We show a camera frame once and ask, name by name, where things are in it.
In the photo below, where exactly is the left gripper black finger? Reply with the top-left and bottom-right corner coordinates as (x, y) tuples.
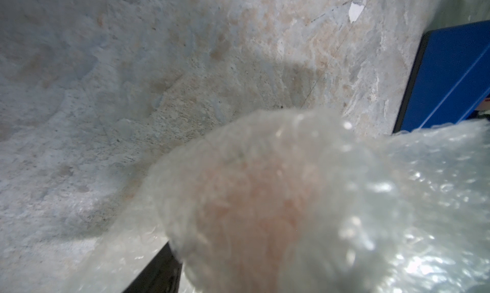
(123, 243), (182, 293)

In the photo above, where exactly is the clear bubble wrap sheet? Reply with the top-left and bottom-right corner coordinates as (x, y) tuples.
(62, 109), (489, 292)

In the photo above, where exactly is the small white paper scrap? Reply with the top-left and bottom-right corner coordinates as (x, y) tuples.
(348, 2), (365, 24)

